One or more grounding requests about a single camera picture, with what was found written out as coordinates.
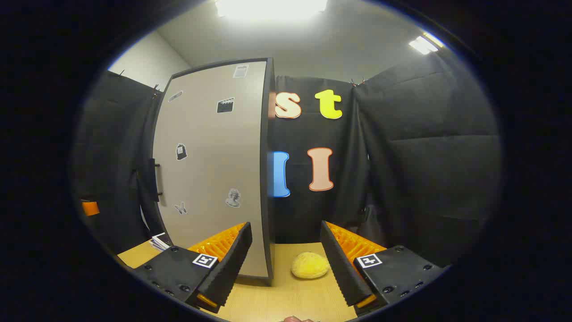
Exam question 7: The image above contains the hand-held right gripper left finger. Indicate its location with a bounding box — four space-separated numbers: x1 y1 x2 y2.
131 222 253 314

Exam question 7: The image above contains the small ceiling light panel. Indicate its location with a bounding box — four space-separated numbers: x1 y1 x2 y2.
409 32 445 55

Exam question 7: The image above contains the yellow bumpy round toy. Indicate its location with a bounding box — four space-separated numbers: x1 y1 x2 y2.
291 252 330 280

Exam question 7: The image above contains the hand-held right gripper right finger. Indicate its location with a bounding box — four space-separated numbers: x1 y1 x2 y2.
320 220 450 317

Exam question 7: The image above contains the black backdrop cloth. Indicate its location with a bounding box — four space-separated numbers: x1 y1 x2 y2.
74 47 501 269

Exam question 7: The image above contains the dark grey cabinet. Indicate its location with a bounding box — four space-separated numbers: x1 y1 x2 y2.
136 57 276 281

